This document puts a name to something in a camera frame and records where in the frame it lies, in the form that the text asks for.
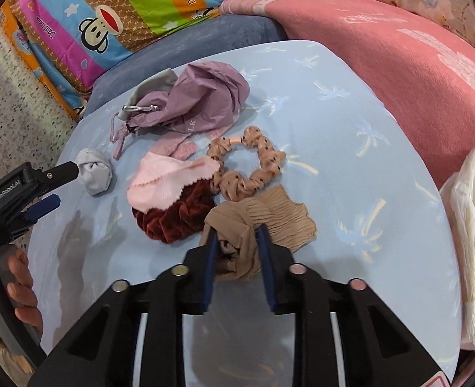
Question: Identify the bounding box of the person's left hand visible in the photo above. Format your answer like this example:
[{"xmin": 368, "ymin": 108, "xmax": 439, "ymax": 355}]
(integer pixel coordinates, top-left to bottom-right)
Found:
[{"xmin": 0, "ymin": 248, "xmax": 44, "ymax": 348}]

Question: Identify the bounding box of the white lined trash bin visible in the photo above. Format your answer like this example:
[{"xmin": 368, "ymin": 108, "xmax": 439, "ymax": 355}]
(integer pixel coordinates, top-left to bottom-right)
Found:
[{"xmin": 439, "ymin": 142, "xmax": 475, "ymax": 353}]

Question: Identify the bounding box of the grey drawstring pouch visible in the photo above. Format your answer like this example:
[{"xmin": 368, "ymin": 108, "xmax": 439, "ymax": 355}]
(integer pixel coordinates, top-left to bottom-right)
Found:
[{"xmin": 117, "ymin": 68, "xmax": 178, "ymax": 121}]

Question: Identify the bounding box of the blue-grey velvet cushion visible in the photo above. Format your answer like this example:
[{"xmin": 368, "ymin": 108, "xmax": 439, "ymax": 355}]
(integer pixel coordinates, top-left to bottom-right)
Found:
[{"xmin": 84, "ymin": 14, "xmax": 287, "ymax": 115}]

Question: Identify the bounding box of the beige stocking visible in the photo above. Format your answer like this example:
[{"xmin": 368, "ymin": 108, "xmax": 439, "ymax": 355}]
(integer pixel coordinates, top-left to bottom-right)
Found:
[{"xmin": 200, "ymin": 185, "xmax": 317, "ymax": 281}]

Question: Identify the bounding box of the tan polka-dot scrunchie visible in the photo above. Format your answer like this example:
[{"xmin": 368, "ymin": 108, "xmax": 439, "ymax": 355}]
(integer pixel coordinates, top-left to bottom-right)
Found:
[{"xmin": 207, "ymin": 126, "xmax": 286, "ymax": 202}]

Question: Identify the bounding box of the light pink cloth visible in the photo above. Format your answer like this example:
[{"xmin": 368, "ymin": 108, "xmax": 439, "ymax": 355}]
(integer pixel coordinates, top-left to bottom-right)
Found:
[{"xmin": 127, "ymin": 152, "xmax": 220, "ymax": 213}]

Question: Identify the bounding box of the small grey balled sock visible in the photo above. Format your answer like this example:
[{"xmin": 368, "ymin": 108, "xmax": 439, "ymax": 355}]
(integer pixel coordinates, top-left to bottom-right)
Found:
[{"xmin": 75, "ymin": 149, "xmax": 112, "ymax": 196}]

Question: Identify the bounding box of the pink blanket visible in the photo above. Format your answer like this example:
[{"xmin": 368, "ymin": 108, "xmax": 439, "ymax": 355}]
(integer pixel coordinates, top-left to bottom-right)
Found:
[{"xmin": 219, "ymin": 0, "xmax": 475, "ymax": 185}]

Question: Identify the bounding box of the pink mesh sachet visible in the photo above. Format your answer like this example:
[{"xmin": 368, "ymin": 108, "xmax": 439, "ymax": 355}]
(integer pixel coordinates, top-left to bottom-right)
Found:
[{"xmin": 150, "ymin": 126, "xmax": 230, "ymax": 160}]

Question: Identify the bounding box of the purple drawstring pouch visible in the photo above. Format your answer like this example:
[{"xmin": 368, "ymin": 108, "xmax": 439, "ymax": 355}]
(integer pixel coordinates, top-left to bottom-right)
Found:
[{"xmin": 110, "ymin": 61, "xmax": 250, "ymax": 159}]

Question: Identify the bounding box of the light blue palm-print cloth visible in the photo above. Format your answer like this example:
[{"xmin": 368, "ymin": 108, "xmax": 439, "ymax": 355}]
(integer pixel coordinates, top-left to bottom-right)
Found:
[{"xmin": 28, "ymin": 38, "xmax": 462, "ymax": 387}]

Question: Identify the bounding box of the colourful monkey print pillow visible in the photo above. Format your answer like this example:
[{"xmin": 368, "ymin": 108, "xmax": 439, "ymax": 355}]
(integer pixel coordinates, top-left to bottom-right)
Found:
[{"xmin": 0, "ymin": 0, "xmax": 225, "ymax": 119}]

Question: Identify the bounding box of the dark red velvet scrunchie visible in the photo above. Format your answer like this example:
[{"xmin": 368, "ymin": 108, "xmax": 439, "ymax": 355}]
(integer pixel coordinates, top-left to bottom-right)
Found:
[{"xmin": 132, "ymin": 179, "xmax": 216, "ymax": 245}]

